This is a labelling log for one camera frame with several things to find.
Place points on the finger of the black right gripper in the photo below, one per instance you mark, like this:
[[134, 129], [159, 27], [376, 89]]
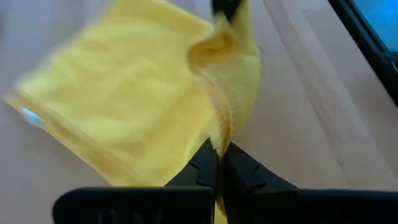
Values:
[[227, 7]]

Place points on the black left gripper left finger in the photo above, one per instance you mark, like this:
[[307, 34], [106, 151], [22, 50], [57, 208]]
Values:
[[155, 205]]

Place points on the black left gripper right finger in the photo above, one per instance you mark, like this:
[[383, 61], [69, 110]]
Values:
[[280, 202]]

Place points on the yellow microfiber towel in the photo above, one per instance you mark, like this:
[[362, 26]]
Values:
[[130, 93]]

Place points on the black aluminium table frame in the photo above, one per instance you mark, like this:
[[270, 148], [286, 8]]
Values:
[[370, 46]]

